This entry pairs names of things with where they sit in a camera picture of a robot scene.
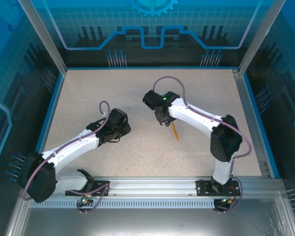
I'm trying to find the yellow paper sheet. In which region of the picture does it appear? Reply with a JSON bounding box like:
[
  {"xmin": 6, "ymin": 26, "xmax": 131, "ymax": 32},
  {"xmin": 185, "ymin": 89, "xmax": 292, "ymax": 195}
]
[{"xmin": 169, "ymin": 121, "xmax": 179, "ymax": 142}]

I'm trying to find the steel tray sheet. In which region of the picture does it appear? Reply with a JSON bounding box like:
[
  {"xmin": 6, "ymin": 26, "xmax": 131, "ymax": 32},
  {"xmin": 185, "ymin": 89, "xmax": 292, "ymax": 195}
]
[{"xmin": 19, "ymin": 207, "xmax": 283, "ymax": 236}]

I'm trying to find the blue table edge strip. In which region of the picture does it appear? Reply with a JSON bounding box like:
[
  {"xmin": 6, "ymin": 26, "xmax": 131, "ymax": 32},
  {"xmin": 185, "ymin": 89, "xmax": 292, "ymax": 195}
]
[
  {"xmin": 242, "ymin": 73, "xmax": 281, "ymax": 179},
  {"xmin": 65, "ymin": 66, "xmax": 239, "ymax": 71},
  {"xmin": 36, "ymin": 73, "xmax": 66, "ymax": 159}
]

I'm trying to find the blue panel with gear print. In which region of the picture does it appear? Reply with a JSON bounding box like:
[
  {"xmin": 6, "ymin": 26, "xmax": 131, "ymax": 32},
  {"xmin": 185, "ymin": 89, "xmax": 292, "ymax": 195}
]
[{"xmin": 21, "ymin": 0, "xmax": 280, "ymax": 69}]

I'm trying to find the long aluminium mounting rail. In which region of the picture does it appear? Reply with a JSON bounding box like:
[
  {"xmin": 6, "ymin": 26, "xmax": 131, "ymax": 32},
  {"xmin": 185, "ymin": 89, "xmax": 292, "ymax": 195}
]
[{"xmin": 22, "ymin": 177, "xmax": 285, "ymax": 197}]

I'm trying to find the cable connector with green light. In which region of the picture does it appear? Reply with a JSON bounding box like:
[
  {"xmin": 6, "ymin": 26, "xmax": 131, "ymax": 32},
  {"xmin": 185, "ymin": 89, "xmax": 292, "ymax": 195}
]
[
  {"xmin": 81, "ymin": 193, "xmax": 93, "ymax": 205},
  {"xmin": 220, "ymin": 196, "xmax": 237, "ymax": 205}
]

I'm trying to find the slotted aluminium cable duct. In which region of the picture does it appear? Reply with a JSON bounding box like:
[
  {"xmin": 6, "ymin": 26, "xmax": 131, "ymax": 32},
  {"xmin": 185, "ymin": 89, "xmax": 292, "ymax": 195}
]
[{"xmin": 29, "ymin": 199, "xmax": 218, "ymax": 209}]

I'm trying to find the short aluminium side rail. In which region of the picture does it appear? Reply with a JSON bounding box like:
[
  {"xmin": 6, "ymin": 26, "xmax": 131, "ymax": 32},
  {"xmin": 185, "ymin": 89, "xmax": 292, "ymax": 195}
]
[{"xmin": 232, "ymin": 69, "xmax": 271, "ymax": 177}]

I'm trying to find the aluminium enclosure post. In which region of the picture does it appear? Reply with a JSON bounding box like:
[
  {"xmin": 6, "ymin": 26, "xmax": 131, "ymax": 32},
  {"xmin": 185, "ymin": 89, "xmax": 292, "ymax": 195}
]
[
  {"xmin": 17, "ymin": 0, "xmax": 67, "ymax": 74},
  {"xmin": 237, "ymin": 0, "xmax": 287, "ymax": 76}
]

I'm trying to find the blue printed enclosure panel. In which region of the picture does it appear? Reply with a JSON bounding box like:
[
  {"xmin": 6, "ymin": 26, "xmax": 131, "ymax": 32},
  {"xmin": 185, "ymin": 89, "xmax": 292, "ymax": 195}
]
[
  {"xmin": 0, "ymin": 0, "xmax": 64, "ymax": 236},
  {"xmin": 245, "ymin": 0, "xmax": 295, "ymax": 236}
]

